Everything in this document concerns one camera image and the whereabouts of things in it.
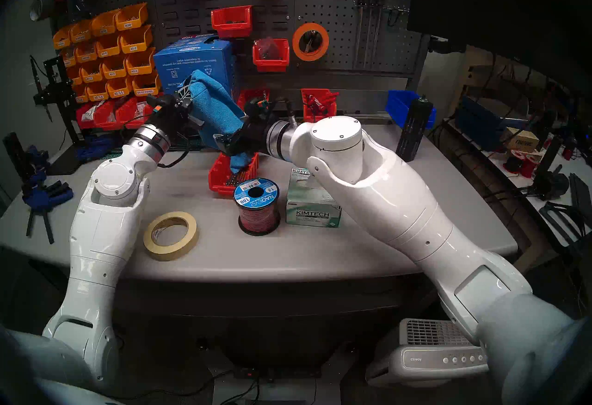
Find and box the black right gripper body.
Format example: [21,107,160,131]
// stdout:
[222,119,273,157]

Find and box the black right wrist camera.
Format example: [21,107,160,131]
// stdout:
[244,98,278,125]

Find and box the yellow bin labelled M4 HEX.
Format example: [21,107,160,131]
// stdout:
[133,73,160,97]

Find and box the yellow bin labelled M2.5-6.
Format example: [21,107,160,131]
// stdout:
[86,82,111,102]

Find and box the black soldering stand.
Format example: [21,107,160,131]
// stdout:
[31,56,84,145]

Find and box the blue plastic bin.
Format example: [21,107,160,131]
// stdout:
[385,90,436,129]

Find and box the brown cardboard box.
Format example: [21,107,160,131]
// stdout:
[502,127,539,152]

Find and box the black computer monitor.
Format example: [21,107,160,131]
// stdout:
[407,0,592,94]

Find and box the red bin with connectors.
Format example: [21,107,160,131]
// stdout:
[301,88,339,123]

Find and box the green Kimtech tissue box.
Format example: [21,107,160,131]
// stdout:
[285,168,343,228]

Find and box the orange tape roll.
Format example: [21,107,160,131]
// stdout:
[292,22,330,62]

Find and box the blue cardboard wipes box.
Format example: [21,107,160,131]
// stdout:
[153,34,239,104]

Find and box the black ribbed bottle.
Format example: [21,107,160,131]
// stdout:
[395,95,435,163]

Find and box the beige masking tape roll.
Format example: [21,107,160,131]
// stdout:
[143,211,200,262]

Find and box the yellow bin labelled M3-6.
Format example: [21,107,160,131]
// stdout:
[126,49,157,76]

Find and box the clear plastic parts bag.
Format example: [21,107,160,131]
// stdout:
[81,101,106,121]

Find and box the red bin with markers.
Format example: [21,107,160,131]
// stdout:
[237,88,270,108]

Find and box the yellow bin labelled M3-8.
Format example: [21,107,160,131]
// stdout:
[102,57,130,81]

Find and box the yellow bin labelled M2.5-5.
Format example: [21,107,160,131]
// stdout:
[107,78,136,100]

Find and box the red stackable parts bin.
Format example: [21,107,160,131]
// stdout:
[116,96,153,129]
[94,100,122,129]
[75,102,99,129]

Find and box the yellow bin labelled M4-6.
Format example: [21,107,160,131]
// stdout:
[96,34,125,58]

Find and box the large red wire spool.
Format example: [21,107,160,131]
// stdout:
[233,178,281,237]

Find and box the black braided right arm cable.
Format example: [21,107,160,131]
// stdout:
[275,99,301,125]

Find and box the yellow bin labelled M4X8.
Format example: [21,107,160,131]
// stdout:
[75,41,100,64]

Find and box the black power strip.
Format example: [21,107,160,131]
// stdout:
[234,365,322,380]

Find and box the blue black bar clamp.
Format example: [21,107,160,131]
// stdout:
[21,182,56,238]
[35,181,74,245]

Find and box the white Coway air purifier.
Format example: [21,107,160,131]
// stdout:
[365,318,491,387]

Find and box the yellow bin labelled M3X6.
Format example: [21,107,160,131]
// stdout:
[117,2,149,31]

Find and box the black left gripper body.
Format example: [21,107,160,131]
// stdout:
[157,101,199,141]

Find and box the black desk device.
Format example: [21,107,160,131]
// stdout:
[532,163,570,201]

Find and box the grey robot torso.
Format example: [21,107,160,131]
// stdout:
[0,323,592,405]

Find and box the grey duct tape roll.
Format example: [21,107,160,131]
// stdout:
[30,0,56,22]

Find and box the red bin with nails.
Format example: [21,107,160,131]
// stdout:
[208,152,261,198]

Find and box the blue microfiber shop towel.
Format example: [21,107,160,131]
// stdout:
[187,69,253,173]

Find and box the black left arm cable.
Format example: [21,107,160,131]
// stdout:
[157,140,191,169]

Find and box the yellow bin labelled M3X8 BAD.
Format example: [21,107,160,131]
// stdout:
[70,20,95,44]

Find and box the red plastic connectors bundle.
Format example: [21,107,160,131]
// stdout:
[309,91,340,113]

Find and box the orange-red wall bin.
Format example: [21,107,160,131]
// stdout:
[211,5,254,38]
[253,38,290,73]

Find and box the yellow bin labelled M3-4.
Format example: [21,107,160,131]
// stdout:
[121,25,154,54]

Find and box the dark blue crate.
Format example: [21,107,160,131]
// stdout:
[456,96,523,152]

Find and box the dark grey pegboard panel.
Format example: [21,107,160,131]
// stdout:
[46,0,428,78]

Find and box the blue hand clamp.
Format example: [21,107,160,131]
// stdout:
[75,133,116,162]

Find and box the yellow bin labelled M3-12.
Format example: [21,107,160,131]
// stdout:
[81,62,105,84]

